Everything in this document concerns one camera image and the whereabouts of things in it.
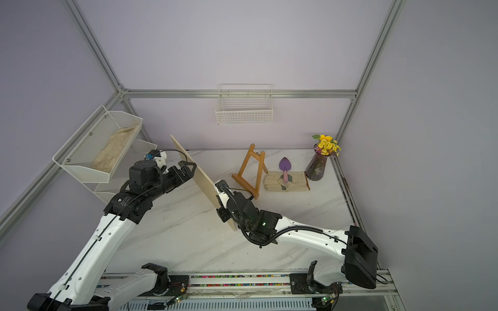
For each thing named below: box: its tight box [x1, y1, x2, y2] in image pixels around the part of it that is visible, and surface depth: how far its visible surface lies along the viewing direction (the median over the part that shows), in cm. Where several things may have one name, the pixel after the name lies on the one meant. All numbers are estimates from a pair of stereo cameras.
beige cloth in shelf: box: [91, 125, 139, 173], surface depth 82 cm
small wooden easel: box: [232, 143, 269, 200], surface depth 97 cm
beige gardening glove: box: [263, 171, 310, 192], surface depth 106 cm
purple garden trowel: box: [278, 156, 292, 184], surface depth 117 cm
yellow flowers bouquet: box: [311, 134, 342, 157], surface depth 92 cm
